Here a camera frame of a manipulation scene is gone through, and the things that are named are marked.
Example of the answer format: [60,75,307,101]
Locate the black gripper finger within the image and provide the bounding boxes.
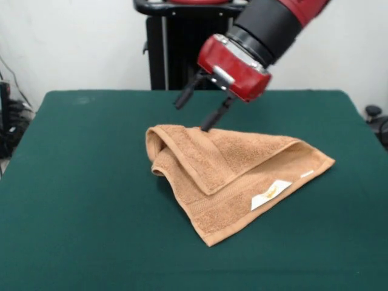
[174,71,209,110]
[199,95,237,133]

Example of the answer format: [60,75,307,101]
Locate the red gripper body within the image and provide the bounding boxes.
[196,33,273,103]

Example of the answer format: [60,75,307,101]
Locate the tan terry washcloth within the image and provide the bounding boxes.
[145,123,336,248]

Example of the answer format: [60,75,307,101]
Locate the black office chair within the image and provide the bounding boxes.
[364,104,388,152]

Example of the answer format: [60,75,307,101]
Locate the dark green table cloth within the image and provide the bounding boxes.
[0,89,388,291]

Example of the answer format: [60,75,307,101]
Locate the black electrical equipment pile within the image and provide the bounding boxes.
[0,80,37,160]

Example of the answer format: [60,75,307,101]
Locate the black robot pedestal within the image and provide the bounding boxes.
[132,0,252,91]

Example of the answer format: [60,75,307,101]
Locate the grey wall cable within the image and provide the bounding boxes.
[0,56,34,113]

